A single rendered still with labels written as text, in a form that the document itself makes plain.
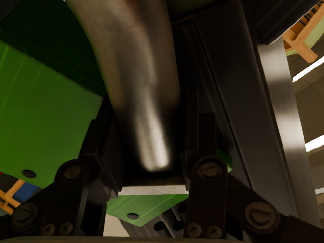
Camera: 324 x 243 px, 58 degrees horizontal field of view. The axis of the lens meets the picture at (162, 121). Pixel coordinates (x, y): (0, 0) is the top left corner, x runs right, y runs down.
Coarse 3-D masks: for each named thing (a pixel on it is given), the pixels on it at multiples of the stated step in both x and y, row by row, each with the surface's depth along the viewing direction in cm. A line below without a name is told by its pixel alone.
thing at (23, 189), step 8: (16, 184) 473; (24, 184) 485; (32, 184) 493; (0, 192) 458; (8, 192) 460; (16, 192) 472; (24, 192) 479; (32, 192) 486; (8, 200) 459; (16, 200) 477; (24, 200) 472; (8, 208) 492
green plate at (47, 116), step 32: (32, 0) 18; (0, 32) 14; (32, 32) 17; (64, 32) 18; (0, 64) 15; (32, 64) 14; (64, 64) 15; (96, 64) 19; (0, 96) 16; (32, 96) 16; (64, 96) 16; (96, 96) 15; (0, 128) 18; (32, 128) 18; (64, 128) 17; (0, 160) 20; (32, 160) 20; (64, 160) 20; (224, 160) 19
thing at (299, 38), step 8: (312, 8) 254; (320, 8) 255; (304, 16) 254; (312, 16) 254; (320, 16) 256; (296, 24) 299; (304, 24) 253; (312, 24) 254; (320, 24) 268; (288, 32) 255; (296, 32) 282; (304, 32) 253; (312, 32) 267; (320, 32) 268; (288, 40) 259; (296, 40) 252; (304, 40) 266; (312, 40) 267; (288, 48) 270; (296, 48) 261; (304, 48) 258; (304, 56) 263; (312, 56) 260
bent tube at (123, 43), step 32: (64, 0) 9; (96, 0) 8; (128, 0) 9; (160, 0) 9; (96, 32) 9; (128, 32) 9; (160, 32) 10; (128, 64) 10; (160, 64) 10; (128, 96) 11; (160, 96) 11; (128, 128) 12; (160, 128) 12; (128, 160) 15; (160, 160) 13; (128, 192) 14; (160, 192) 14
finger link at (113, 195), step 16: (112, 112) 13; (96, 128) 12; (112, 128) 13; (96, 144) 12; (112, 144) 13; (96, 160) 11; (112, 160) 12; (96, 176) 11; (112, 176) 12; (48, 192) 11; (96, 192) 12; (112, 192) 13; (16, 208) 11; (32, 208) 11; (96, 208) 12; (16, 224) 10; (32, 224) 10
